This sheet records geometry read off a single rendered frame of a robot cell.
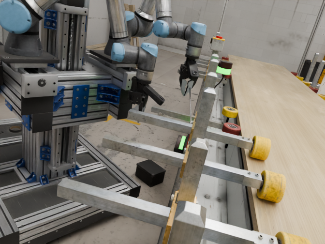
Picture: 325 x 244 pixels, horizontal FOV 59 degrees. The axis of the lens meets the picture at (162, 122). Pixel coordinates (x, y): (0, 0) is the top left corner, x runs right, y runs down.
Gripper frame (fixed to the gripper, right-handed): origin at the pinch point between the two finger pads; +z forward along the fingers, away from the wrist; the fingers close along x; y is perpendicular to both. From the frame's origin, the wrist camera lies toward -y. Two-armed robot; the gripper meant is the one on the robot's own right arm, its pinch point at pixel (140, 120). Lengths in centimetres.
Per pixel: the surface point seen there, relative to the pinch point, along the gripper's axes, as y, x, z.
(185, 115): -19.7, -23.5, 0.4
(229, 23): -56, -772, -36
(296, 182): -61, 36, -9
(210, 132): -31.0, 26.5, -14.2
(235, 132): -42.9, 3.8, -8.1
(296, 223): -56, 58, -9
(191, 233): -27, 98, -31
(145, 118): -6.9, 26.5, -12.6
